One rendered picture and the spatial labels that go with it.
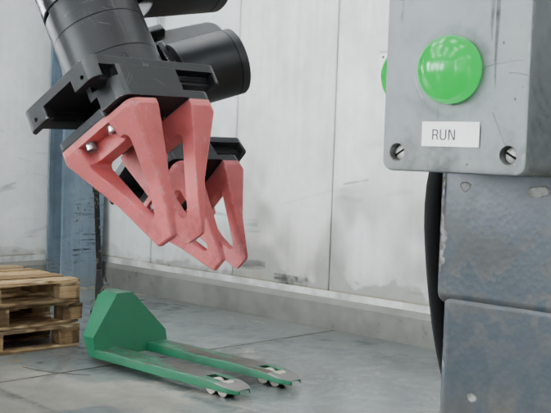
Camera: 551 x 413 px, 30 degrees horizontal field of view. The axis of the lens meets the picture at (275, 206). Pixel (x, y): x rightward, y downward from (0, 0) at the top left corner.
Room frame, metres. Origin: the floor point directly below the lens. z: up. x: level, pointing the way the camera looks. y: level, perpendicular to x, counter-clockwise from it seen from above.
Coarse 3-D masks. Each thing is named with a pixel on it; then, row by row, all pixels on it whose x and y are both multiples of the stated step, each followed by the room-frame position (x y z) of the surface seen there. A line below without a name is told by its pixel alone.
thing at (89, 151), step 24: (96, 120) 0.57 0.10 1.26; (120, 120) 0.56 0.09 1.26; (144, 120) 0.56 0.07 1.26; (72, 144) 0.59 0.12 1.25; (96, 144) 0.58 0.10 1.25; (120, 144) 0.58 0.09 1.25; (144, 144) 0.56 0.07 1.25; (72, 168) 0.59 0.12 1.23; (96, 168) 0.59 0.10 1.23; (144, 168) 0.57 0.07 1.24; (120, 192) 0.58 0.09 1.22; (168, 192) 0.57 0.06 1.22; (144, 216) 0.57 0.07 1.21; (168, 216) 0.57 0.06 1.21; (168, 240) 0.57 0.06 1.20
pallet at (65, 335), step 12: (60, 324) 6.27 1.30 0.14; (72, 324) 6.32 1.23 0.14; (0, 336) 5.97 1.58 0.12; (12, 336) 6.48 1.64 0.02; (24, 336) 6.49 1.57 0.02; (36, 336) 6.52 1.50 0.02; (48, 336) 6.59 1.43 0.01; (60, 336) 6.25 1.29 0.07; (72, 336) 6.32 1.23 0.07; (0, 348) 5.97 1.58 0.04; (12, 348) 6.08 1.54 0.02; (24, 348) 6.10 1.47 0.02; (36, 348) 6.14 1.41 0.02; (48, 348) 6.20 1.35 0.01
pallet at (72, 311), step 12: (12, 288) 6.81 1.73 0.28; (12, 300) 6.27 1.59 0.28; (0, 312) 5.97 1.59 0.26; (12, 312) 6.52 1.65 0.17; (24, 312) 6.54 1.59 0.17; (36, 312) 6.55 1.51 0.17; (48, 312) 6.62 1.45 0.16; (60, 312) 6.32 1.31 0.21; (72, 312) 6.35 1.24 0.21; (0, 324) 5.97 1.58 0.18; (12, 324) 6.08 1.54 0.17; (24, 324) 6.11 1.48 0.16; (36, 324) 6.16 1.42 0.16; (48, 324) 6.22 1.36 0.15
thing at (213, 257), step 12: (180, 168) 0.75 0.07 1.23; (180, 180) 0.75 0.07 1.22; (144, 192) 0.77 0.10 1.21; (180, 192) 0.76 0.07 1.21; (144, 204) 0.77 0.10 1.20; (180, 204) 0.77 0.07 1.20; (216, 228) 0.75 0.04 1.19; (180, 240) 0.76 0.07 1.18; (216, 240) 0.75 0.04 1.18; (192, 252) 0.76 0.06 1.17; (204, 252) 0.75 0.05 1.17; (216, 252) 0.75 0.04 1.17; (204, 264) 0.75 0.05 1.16; (216, 264) 0.75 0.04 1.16
